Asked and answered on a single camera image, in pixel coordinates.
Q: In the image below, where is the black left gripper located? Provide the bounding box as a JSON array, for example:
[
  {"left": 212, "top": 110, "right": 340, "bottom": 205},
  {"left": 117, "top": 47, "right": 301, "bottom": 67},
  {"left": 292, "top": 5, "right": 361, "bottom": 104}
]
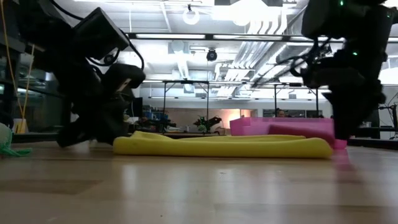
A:
[{"left": 57, "top": 67, "right": 134, "bottom": 148}]

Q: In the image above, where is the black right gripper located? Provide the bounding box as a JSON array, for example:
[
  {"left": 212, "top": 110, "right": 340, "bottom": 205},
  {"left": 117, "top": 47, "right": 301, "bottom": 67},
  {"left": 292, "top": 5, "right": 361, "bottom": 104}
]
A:
[{"left": 322, "top": 79, "right": 387, "bottom": 141}]

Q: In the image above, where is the green microfiber towel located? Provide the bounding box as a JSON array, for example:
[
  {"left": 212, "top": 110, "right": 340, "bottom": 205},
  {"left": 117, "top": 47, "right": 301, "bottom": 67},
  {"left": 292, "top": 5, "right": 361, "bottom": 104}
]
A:
[{"left": 0, "top": 121, "right": 34, "bottom": 158}]

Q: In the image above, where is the yellow microfiber towel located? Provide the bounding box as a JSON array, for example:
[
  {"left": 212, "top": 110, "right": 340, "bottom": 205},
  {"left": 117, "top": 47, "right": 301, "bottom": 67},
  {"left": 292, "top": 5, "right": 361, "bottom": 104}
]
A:
[{"left": 112, "top": 130, "right": 335, "bottom": 159}]

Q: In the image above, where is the black computer monitor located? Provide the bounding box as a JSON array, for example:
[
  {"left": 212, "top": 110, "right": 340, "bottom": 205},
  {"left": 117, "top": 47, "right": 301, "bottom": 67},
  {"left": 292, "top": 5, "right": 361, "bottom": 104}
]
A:
[{"left": 132, "top": 97, "right": 144, "bottom": 118}]

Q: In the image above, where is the white cup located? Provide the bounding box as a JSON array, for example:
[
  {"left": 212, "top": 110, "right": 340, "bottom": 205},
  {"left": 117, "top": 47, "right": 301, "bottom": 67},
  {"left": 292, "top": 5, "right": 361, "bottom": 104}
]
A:
[{"left": 12, "top": 118, "right": 29, "bottom": 134}]

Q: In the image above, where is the pink plastic bin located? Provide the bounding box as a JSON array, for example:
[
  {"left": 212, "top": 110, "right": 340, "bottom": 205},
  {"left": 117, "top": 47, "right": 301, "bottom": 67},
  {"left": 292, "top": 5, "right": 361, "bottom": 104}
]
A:
[{"left": 229, "top": 116, "right": 348, "bottom": 150}]

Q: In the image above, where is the round white ceiling lamp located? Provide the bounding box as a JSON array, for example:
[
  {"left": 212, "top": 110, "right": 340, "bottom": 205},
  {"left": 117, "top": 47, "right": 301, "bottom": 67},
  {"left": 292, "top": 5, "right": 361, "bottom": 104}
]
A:
[{"left": 182, "top": 7, "right": 200, "bottom": 26}]

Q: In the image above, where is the black metal workstation frame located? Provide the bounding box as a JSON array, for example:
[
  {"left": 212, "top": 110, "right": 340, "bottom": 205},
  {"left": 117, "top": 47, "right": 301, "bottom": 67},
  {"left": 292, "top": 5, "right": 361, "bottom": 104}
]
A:
[
  {"left": 273, "top": 82, "right": 320, "bottom": 119},
  {"left": 163, "top": 80, "right": 210, "bottom": 121}
]

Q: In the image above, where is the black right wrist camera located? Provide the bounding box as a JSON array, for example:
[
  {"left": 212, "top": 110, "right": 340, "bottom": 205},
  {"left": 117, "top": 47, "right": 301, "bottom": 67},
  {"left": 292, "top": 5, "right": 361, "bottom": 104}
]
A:
[{"left": 301, "top": 67, "right": 366, "bottom": 90}]

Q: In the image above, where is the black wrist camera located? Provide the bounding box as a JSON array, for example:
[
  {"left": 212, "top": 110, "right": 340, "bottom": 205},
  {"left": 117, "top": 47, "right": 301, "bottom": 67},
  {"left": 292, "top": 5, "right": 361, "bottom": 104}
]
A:
[
  {"left": 301, "top": 67, "right": 366, "bottom": 90},
  {"left": 103, "top": 63, "right": 147, "bottom": 94}
]

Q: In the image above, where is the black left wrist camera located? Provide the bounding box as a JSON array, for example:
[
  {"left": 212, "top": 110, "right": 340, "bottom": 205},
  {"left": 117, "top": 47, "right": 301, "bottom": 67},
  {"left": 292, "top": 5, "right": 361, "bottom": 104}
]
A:
[{"left": 103, "top": 63, "right": 147, "bottom": 94}]

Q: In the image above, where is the yellow power cable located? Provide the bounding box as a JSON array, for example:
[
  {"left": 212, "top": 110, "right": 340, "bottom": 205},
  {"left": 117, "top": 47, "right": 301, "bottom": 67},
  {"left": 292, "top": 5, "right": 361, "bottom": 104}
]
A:
[{"left": 0, "top": 0, "right": 35, "bottom": 131}]

